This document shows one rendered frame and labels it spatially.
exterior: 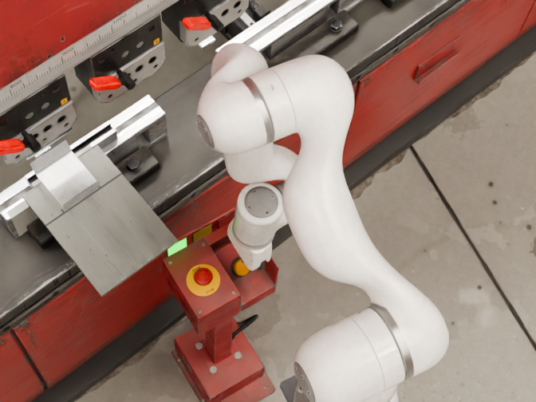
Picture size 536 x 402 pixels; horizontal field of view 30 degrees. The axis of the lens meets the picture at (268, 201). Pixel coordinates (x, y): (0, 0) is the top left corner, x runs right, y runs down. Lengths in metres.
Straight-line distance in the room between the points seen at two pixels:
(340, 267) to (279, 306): 1.52
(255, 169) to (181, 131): 0.50
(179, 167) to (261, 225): 0.40
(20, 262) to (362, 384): 0.89
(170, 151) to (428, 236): 1.16
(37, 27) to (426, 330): 0.74
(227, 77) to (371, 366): 0.46
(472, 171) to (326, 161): 1.82
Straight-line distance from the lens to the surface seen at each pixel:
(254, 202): 1.79
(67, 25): 1.63
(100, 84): 1.73
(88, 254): 1.93
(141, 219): 1.95
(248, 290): 2.21
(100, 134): 2.05
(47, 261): 2.08
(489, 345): 3.01
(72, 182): 2.00
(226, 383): 2.75
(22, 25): 1.56
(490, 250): 3.11
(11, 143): 1.72
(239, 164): 1.69
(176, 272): 2.14
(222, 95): 1.40
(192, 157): 2.15
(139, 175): 2.10
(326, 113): 1.42
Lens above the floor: 2.79
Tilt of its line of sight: 65 degrees down
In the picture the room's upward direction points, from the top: 7 degrees clockwise
